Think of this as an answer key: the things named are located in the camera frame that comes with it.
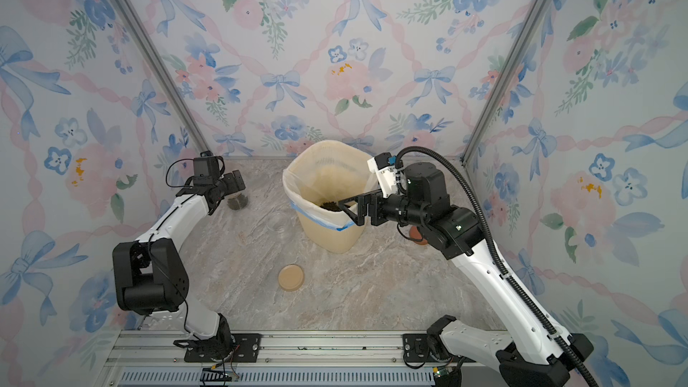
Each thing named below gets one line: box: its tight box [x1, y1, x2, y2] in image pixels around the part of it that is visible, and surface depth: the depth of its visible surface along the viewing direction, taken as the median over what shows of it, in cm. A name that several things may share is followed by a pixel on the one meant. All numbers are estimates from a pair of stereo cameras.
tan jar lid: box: [277, 263, 305, 293], surface depth 88 cm
